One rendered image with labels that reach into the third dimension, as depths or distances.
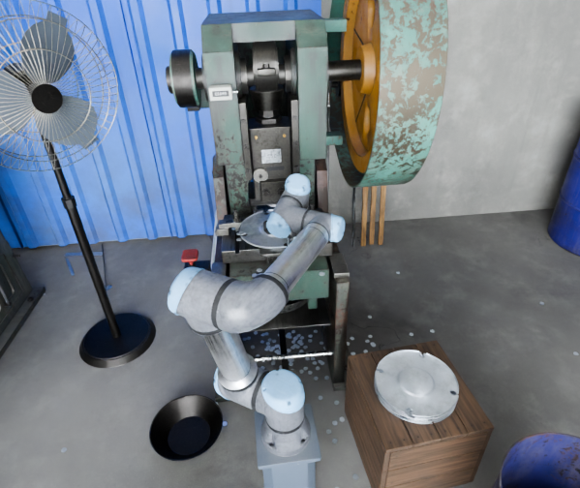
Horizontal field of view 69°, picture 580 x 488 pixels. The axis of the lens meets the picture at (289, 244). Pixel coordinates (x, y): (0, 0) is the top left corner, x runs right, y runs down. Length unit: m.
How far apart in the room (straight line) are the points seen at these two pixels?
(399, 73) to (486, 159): 2.19
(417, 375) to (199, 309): 0.97
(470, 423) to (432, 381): 0.17
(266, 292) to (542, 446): 1.02
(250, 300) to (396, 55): 0.74
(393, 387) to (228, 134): 1.06
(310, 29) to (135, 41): 1.47
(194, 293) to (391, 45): 0.80
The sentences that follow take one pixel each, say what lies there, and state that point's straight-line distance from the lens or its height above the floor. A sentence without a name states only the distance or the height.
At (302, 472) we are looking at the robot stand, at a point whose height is 0.36.
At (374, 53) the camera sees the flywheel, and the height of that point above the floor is 1.39.
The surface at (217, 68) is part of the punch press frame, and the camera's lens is 1.46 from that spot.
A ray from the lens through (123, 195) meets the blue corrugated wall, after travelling 3.12.
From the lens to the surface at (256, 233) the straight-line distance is 1.65.
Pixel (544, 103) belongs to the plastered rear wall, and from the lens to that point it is 3.42.
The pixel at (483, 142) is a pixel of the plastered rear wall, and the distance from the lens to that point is 3.30.
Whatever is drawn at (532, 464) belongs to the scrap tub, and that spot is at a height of 0.33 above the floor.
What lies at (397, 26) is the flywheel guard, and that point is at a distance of 1.26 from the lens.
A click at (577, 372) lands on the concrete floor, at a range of 2.49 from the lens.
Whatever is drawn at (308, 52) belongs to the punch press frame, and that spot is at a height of 1.42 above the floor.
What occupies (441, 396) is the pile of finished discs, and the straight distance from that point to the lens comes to 1.65.
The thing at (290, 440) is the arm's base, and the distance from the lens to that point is 1.35.
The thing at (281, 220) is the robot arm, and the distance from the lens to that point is 1.21.
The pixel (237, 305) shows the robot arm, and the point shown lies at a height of 1.07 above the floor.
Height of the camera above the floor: 1.65
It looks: 33 degrees down
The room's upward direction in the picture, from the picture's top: 2 degrees counter-clockwise
